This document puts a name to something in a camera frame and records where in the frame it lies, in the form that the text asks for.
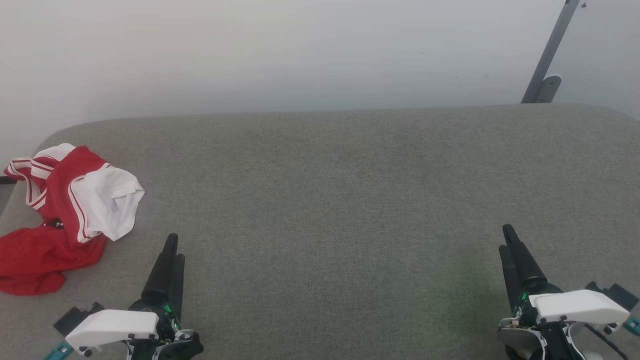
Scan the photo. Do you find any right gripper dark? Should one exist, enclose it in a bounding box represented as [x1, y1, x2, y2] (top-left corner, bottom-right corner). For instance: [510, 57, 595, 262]
[499, 224, 581, 360]

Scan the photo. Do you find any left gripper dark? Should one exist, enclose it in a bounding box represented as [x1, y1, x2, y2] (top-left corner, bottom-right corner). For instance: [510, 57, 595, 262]
[129, 233, 204, 360]

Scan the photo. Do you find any red white Bulls jersey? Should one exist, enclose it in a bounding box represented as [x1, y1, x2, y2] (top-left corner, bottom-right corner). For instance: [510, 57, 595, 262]
[0, 143, 146, 296]

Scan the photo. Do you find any grey fabric sofa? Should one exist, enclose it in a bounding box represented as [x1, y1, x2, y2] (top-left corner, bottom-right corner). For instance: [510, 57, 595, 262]
[0, 103, 640, 360]

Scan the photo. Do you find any grey metal bar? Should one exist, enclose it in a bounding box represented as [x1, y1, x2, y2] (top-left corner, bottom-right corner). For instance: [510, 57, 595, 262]
[521, 0, 581, 104]

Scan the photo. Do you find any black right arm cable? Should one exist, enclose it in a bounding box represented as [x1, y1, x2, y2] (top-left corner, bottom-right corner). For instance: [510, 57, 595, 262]
[584, 324, 632, 360]

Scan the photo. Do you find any teal left camera connector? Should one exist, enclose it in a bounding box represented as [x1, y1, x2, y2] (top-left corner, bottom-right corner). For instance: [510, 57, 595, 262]
[44, 340, 74, 360]

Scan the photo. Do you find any grey metal bar bracket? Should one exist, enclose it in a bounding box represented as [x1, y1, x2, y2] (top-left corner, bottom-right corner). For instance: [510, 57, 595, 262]
[534, 75, 563, 104]

